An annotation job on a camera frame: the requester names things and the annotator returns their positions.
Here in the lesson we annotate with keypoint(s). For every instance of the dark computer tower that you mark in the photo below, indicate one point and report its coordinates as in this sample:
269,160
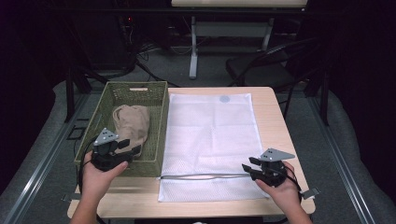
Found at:
106,43

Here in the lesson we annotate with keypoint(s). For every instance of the grey metal table clip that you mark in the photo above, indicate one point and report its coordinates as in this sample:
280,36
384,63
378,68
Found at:
309,193
73,197

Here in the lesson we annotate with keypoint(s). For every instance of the black folding chair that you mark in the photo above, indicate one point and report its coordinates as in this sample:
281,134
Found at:
258,68

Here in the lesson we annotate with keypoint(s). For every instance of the white frame desk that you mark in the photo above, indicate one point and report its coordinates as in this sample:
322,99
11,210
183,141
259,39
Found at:
193,56

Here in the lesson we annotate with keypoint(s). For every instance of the black metal stand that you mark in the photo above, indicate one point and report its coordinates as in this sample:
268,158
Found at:
70,93
325,99

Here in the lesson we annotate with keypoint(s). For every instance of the person's right hand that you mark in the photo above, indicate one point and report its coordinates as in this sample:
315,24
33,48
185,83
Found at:
285,196

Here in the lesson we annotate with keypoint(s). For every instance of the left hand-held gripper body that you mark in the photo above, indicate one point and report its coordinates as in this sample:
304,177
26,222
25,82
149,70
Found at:
106,137

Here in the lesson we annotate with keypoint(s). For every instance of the green woven basket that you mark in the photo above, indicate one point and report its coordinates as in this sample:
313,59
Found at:
155,124

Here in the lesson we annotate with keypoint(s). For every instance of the white mesh laundry bag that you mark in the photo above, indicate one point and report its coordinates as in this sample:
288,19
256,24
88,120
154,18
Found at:
211,133

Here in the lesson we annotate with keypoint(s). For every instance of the beige garment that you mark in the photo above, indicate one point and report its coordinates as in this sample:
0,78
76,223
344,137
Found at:
132,123

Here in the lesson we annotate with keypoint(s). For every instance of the person's left hand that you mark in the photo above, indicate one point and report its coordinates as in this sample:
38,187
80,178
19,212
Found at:
95,182

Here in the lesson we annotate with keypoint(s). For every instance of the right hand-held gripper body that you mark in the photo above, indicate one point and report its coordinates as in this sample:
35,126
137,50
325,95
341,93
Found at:
274,154

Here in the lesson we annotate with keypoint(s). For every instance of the aluminium floor rail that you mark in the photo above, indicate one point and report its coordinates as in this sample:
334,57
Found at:
40,165
342,161

